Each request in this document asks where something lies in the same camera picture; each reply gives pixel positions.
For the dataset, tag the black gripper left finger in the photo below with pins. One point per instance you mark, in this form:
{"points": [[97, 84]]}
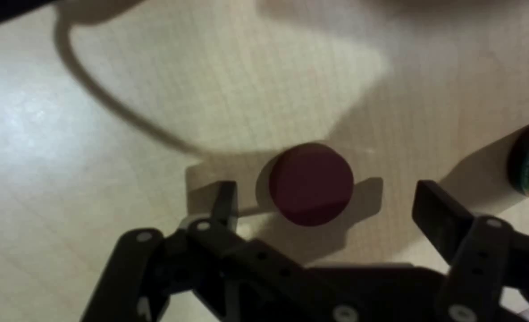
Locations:
{"points": [[176, 279]]}

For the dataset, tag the dark red bottle lid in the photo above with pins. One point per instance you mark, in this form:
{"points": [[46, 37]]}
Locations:
{"points": [[312, 182]]}

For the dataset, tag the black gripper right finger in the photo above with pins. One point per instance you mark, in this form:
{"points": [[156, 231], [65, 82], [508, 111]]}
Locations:
{"points": [[480, 261]]}

